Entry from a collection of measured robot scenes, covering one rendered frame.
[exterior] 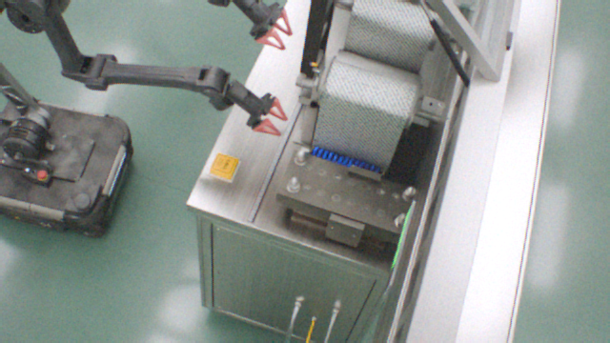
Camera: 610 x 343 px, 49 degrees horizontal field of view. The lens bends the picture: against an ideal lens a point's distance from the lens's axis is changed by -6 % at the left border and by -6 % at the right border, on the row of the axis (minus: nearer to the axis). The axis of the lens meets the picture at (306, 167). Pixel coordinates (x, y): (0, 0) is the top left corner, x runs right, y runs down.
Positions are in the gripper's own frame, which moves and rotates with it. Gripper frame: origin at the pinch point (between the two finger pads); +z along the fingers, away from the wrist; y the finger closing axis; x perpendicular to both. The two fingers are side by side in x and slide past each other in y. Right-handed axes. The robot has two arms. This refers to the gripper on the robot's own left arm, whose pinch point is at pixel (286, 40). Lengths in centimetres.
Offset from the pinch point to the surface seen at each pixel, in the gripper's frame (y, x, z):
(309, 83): -0.7, -6.1, 15.9
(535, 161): 22, 52, 46
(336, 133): 8.0, -3.8, 29.6
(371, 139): 8.0, 4.4, 35.5
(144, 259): 18, -132, 52
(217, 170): 20.2, -38.8, 18.2
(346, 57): -10.1, 2.7, 18.6
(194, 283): 20, -116, 70
